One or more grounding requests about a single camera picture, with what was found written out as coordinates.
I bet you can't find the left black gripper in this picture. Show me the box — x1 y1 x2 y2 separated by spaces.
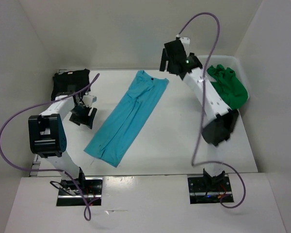
69 103 97 129

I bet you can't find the light blue t-shirt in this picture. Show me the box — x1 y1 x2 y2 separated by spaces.
84 70 169 167

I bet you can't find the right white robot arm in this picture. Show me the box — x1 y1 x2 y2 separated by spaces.
160 37 239 191

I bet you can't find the white plastic basket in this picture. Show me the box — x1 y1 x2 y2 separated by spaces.
207 55 250 99

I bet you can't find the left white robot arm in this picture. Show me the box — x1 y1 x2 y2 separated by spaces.
28 87 97 194

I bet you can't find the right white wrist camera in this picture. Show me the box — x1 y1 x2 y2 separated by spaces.
176 35 190 54

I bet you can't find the green t-shirt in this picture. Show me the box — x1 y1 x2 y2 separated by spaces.
207 64 248 110

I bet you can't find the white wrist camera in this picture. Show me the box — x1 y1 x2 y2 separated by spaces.
82 95 97 107
176 35 190 54

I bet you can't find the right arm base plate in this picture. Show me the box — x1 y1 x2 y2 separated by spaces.
187 175 234 204

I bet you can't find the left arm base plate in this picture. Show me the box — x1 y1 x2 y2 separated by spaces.
51 177 103 207

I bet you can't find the black t-shirt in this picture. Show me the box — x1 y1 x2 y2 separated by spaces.
51 69 90 100

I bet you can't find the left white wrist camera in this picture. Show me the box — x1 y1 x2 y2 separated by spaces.
82 95 97 107

